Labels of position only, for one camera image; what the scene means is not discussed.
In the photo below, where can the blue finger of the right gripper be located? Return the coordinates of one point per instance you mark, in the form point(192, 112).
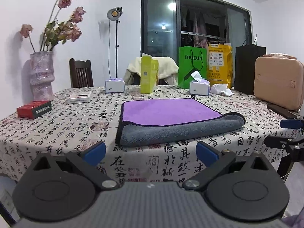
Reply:
point(292, 123)
point(277, 142)

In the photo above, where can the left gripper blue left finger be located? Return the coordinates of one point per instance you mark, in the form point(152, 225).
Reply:
point(85, 163)

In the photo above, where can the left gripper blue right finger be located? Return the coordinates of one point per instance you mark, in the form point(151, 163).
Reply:
point(217, 163)

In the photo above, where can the purple and grey towel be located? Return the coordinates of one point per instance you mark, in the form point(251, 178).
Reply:
point(160, 121)

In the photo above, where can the dark flat object by case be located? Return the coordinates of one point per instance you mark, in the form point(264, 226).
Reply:
point(282, 111)

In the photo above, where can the calligraphy print tablecloth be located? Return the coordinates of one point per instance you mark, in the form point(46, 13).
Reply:
point(78, 126)

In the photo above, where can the beige hard carrying case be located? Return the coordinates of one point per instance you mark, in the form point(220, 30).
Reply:
point(279, 80)

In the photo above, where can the white flat phone box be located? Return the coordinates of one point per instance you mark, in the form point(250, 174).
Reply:
point(81, 97)

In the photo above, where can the crumpled white tissue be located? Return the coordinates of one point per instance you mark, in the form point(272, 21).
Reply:
point(221, 89)

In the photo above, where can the red and green small box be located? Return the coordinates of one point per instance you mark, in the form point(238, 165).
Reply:
point(34, 109)

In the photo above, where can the right purple tissue pack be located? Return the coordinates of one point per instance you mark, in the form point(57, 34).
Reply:
point(199, 86)

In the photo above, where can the purple tissue pack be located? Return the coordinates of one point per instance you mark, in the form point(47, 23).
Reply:
point(115, 85)
point(199, 86)

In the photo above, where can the black box speaker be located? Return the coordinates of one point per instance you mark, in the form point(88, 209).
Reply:
point(245, 62)

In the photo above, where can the left purple tissue pack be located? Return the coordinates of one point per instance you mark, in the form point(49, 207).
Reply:
point(115, 85)

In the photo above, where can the dark wooden chair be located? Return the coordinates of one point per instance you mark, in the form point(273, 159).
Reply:
point(80, 73)

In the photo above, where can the yellow paper bag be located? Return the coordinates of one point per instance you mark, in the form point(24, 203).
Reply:
point(220, 64)

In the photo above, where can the pink speckled ceramic vase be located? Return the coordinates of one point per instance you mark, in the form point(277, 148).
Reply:
point(42, 75)

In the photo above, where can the cream cloth over chair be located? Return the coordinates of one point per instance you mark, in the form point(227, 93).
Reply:
point(168, 71)

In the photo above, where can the green mucun paper bag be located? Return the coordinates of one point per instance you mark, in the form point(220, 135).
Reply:
point(191, 59)

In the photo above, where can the lime green snack box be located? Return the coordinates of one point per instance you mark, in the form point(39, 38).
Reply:
point(149, 77)

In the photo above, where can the dried pink roses bouquet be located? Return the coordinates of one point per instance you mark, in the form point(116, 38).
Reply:
point(56, 32)

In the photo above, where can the studio light on stand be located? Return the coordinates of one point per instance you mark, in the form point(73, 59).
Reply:
point(114, 14)

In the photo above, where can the dark framed window door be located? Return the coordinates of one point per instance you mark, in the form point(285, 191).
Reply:
point(167, 25)

